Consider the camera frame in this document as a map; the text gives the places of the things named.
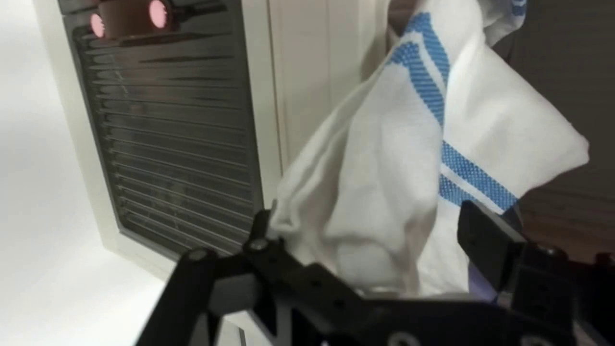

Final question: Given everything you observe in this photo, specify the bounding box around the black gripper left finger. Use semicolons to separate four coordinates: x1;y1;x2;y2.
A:
246;208;288;260

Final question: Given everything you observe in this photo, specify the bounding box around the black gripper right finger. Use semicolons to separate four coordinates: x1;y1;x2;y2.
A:
455;201;534;304

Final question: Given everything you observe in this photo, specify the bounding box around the white towel with blue stripes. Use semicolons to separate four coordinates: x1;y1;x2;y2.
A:
267;0;592;299

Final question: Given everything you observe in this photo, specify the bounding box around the white three-tier storage cabinet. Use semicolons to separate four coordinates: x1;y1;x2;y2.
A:
34;0;615;285

